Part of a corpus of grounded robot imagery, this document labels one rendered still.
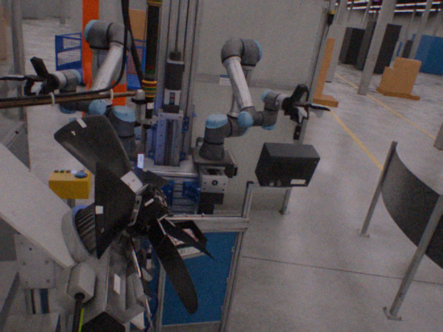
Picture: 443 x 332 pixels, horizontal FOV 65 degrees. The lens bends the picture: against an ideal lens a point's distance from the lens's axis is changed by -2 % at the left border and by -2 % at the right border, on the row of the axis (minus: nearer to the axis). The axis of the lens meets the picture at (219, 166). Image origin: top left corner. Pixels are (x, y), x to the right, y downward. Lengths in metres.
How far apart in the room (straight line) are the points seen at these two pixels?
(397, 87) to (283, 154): 11.90
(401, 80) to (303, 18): 10.44
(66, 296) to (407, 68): 13.01
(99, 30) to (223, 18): 1.33
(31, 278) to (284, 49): 2.56
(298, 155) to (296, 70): 1.62
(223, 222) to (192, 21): 1.05
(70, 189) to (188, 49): 0.95
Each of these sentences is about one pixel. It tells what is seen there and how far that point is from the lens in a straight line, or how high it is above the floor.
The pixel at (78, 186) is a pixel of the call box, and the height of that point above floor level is 1.05.
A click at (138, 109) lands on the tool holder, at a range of 1.11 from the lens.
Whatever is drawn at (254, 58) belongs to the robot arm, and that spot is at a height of 1.59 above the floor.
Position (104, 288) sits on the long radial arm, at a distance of 0.95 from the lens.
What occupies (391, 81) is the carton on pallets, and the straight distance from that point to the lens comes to 13.35.
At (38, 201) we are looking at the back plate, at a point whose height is 1.22.
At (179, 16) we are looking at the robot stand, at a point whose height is 1.75.
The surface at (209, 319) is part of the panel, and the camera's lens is 2.25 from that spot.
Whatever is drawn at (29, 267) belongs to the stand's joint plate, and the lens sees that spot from 1.22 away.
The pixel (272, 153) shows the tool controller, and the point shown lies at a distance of 1.65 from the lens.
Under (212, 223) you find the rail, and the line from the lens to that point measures 1.78.
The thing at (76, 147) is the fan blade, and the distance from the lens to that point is 1.14.
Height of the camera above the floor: 1.79
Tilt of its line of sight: 23 degrees down
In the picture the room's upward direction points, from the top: 8 degrees clockwise
